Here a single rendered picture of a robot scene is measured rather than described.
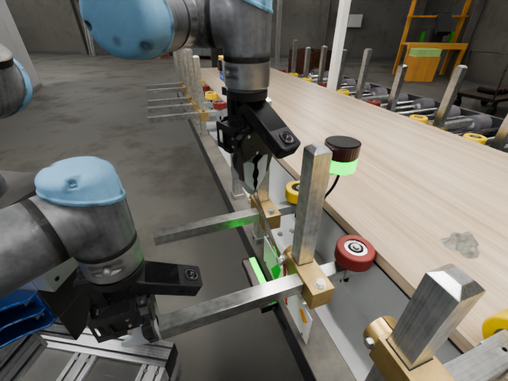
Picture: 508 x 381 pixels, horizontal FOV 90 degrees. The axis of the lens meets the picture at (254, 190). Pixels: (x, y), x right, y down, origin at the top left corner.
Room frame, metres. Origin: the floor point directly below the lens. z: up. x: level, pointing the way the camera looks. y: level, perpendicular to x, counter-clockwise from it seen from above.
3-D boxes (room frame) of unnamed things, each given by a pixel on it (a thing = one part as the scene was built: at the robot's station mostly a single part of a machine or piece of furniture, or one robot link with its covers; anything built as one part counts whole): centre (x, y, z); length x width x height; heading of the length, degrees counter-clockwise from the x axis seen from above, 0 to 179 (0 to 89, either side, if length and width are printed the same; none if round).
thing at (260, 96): (0.47, 0.02, 1.15); 0.09 x 0.08 x 0.12; 40
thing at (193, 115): (1.50, 0.39, 0.84); 0.44 x 0.03 x 0.04; 110
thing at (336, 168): (0.41, -0.15, 1.10); 0.06 x 0.06 x 0.02
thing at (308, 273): (0.37, -0.12, 0.84); 0.14 x 0.06 x 0.05; 20
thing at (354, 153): (0.41, -0.15, 1.13); 0.06 x 0.06 x 0.02
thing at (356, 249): (0.39, -0.22, 0.85); 0.08 x 0.08 x 0.11
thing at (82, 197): (0.24, 0.19, 1.12); 0.09 x 0.08 x 0.11; 144
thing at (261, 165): (0.48, 0.00, 1.05); 0.06 x 0.03 x 0.09; 40
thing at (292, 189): (0.62, -0.13, 0.85); 0.08 x 0.08 x 0.11
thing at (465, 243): (0.40, -0.46, 0.91); 0.09 x 0.07 x 0.02; 120
